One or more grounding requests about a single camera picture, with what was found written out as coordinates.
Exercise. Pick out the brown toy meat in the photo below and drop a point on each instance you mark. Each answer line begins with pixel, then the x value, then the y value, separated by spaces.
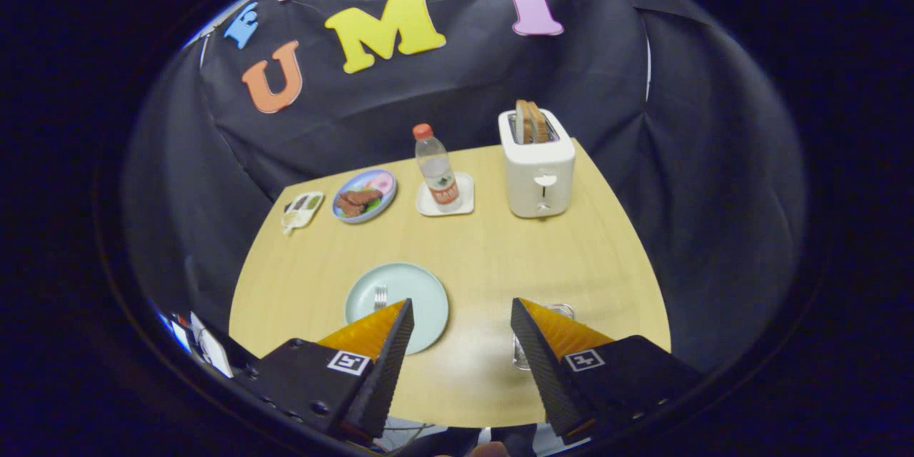
pixel 357 200

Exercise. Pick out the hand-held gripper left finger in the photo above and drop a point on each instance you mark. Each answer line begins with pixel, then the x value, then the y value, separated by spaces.
pixel 389 364

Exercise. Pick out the white and blue object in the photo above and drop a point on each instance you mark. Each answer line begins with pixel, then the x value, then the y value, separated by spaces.
pixel 211 353

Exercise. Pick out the white square coaster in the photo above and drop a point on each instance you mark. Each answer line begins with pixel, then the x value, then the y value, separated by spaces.
pixel 465 189

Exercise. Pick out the brown bread slice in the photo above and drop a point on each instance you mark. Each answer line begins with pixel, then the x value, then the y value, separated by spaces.
pixel 539 125
pixel 523 121

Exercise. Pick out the white divided sauce dish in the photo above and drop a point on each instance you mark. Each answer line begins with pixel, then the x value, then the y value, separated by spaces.
pixel 303 211

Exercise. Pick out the colourful patterned plate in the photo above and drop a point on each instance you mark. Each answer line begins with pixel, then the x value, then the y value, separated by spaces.
pixel 380 182

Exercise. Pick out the person's dark trousers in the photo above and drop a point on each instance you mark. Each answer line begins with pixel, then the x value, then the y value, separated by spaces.
pixel 435 444

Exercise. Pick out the white toaster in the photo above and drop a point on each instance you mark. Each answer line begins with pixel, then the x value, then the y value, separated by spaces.
pixel 535 189

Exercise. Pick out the pale green plate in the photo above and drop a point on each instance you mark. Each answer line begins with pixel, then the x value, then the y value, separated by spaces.
pixel 418 289

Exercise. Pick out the black backdrop cloth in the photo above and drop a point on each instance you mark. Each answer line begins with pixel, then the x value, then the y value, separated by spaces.
pixel 443 86

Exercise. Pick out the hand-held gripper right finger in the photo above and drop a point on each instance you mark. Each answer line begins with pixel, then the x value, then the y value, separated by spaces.
pixel 543 364

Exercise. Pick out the clear square glass dish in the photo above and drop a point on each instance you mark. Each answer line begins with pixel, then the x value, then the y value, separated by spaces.
pixel 564 309

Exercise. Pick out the clear bottle with red cap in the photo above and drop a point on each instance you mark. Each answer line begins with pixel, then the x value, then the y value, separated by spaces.
pixel 437 171

